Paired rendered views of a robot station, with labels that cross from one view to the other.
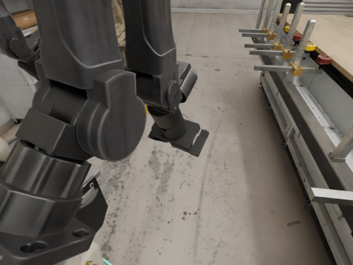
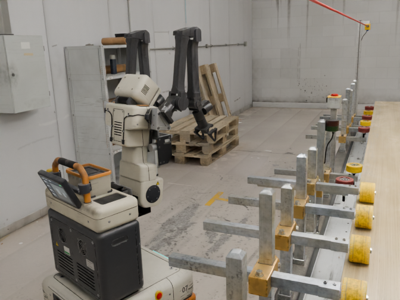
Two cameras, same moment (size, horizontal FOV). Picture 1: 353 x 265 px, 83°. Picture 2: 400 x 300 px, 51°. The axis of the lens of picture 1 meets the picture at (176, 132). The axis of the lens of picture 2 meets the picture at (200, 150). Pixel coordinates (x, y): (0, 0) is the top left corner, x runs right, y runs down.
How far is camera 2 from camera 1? 2.03 m
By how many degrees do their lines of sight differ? 30
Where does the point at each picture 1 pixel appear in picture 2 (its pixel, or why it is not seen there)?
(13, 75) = (100, 144)
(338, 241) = not seen: hidden behind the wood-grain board
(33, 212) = (166, 109)
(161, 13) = (195, 84)
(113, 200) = (164, 250)
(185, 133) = (206, 126)
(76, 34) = (178, 85)
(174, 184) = (227, 247)
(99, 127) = (178, 99)
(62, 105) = (172, 97)
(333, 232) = not seen: hidden behind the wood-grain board
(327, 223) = not seen: hidden behind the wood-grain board
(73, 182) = (172, 109)
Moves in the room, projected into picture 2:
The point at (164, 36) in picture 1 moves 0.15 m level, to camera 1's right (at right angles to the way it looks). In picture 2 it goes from (196, 88) to (222, 88)
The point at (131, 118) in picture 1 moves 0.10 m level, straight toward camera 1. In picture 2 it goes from (184, 101) to (184, 104)
